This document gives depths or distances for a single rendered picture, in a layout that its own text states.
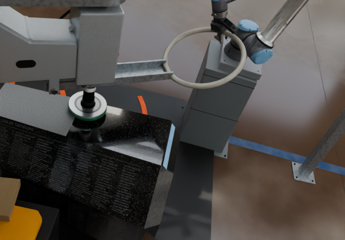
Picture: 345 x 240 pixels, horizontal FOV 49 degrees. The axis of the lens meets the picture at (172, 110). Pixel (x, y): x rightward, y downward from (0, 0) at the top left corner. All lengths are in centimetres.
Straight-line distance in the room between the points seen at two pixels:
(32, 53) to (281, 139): 267
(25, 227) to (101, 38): 93
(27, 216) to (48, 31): 86
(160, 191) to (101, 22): 96
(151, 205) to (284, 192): 160
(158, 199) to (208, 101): 113
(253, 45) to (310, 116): 178
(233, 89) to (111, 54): 130
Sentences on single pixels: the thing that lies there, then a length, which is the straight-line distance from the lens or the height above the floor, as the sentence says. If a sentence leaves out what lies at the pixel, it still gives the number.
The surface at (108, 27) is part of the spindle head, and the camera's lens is 176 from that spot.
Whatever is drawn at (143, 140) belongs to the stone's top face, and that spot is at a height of 87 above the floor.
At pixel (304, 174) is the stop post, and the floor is 3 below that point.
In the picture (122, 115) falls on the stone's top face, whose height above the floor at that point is 87.
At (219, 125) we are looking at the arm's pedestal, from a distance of 317.
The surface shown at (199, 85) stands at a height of 119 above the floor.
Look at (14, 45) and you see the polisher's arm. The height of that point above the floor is 142.
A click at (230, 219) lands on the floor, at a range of 307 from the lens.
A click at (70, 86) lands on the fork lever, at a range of 201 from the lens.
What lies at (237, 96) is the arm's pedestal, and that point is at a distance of 294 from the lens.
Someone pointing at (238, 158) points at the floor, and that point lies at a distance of 345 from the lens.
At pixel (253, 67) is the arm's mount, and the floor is 91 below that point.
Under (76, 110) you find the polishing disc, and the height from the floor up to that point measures 92.
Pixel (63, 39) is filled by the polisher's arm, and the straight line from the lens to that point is 180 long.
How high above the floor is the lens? 249
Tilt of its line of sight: 43 degrees down
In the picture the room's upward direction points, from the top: 18 degrees clockwise
